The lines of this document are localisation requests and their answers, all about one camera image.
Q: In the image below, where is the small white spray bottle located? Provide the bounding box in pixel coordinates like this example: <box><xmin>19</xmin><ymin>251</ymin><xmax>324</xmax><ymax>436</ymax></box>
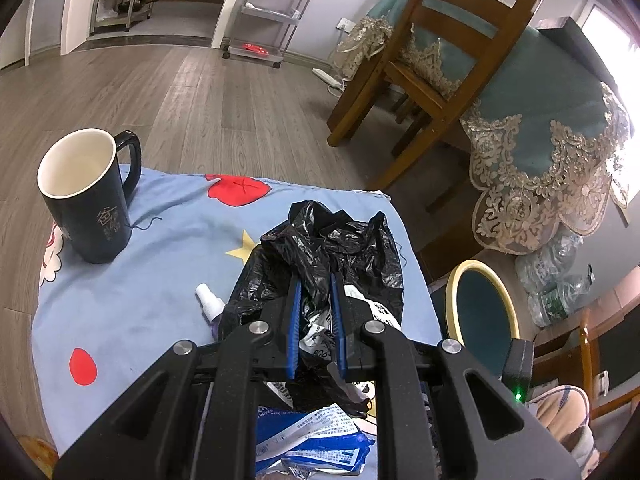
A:
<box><xmin>195</xmin><ymin>283</ymin><xmax>226</xmax><ymax>341</ymax></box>

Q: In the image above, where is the pile of plastic bottles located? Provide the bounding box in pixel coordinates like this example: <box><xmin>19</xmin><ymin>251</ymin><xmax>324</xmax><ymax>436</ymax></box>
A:
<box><xmin>515</xmin><ymin>232</ymin><xmax>596</xmax><ymax>328</ymax></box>

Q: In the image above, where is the wooden chair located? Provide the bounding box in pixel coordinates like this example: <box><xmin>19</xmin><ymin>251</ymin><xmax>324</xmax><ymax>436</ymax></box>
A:
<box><xmin>530</xmin><ymin>305</ymin><xmax>640</xmax><ymax>411</ymax></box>
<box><xmin>326</xmin><ymin>0</ymin><xmax>546</xmax><ymax>213</ymax></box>

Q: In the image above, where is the black mug with white inside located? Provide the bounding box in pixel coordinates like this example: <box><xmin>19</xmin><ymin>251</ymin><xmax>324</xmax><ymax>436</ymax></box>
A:
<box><xmin>36</xmin><ymin>129</ymin><xmax>142</xmax><ymax>264</ymax></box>

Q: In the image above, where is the grey rolling shelf cart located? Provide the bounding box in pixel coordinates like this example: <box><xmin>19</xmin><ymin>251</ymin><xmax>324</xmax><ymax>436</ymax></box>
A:
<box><xmin>222</xmin><ymin>0</ymin><xmax>333</xmax><ymax>68</ymax></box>

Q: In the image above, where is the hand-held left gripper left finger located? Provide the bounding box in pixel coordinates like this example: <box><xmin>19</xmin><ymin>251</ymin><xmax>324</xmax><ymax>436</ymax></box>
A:
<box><xmin>52</xmin><ymin>277</ymin><xmax>303</xmax><ymax>480</ymax></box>

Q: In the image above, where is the teal tablecloth with lace edge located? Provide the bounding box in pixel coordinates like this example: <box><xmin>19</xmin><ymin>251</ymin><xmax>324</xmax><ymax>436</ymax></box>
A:
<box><xmin>336</xmin><ymin>0</ymin><xmax>633</xmax><ymax>256</ymax></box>

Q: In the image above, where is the blue and white wipes packet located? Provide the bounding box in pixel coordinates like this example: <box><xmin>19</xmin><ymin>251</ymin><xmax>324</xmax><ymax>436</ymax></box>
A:
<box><xmin>255</xmin><ymin>400</ymin><xmax>376</xmax><ymax>480</ymax></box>

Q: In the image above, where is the white power strip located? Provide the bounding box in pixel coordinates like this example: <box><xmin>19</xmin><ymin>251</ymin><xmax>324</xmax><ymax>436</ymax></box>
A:
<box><xmin>312</xmin><ymin>67</ymin><xmax>348</xmax><ymax>93</ymax></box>

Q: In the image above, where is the black plastic bag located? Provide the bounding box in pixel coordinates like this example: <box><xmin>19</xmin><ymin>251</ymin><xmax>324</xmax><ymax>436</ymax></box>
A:
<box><xmin>218</xmin><ymin>201</ymin><xmax>405</xmax><ymax>416</ymax></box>

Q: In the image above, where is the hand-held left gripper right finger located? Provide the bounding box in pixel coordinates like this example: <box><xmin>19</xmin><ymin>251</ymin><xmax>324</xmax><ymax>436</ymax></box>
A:
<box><xmin>331</xmin><ymin>272</ymin><xmax>583</xmax><ymax>480</ymax></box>

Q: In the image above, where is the blue printed cloth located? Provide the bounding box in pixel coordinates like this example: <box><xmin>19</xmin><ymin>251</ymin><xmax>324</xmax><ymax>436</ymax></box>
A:
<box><xmin>31</xmin><ymin>167</ymin><xmax>446</xmax><ymax>461</ymax></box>

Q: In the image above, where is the teal bin with yellow rim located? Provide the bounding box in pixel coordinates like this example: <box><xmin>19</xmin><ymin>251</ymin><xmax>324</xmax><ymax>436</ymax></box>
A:
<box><xmin>444</xmin><ymin>260</ymin><xmax>521</xmax><ymax>356</ymax></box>

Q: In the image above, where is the white printed wrapper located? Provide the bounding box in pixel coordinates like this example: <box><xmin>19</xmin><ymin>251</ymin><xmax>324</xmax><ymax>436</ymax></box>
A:
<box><xmin>300</xmin><ymin>284</ymin><xmax>398</xmax><ymax>361</ymax></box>

